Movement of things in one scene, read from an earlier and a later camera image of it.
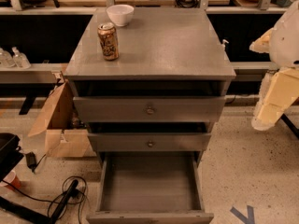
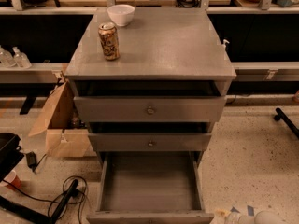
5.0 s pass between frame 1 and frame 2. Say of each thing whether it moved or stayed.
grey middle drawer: stayed
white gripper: moved
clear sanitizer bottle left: stayed
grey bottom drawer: stayed
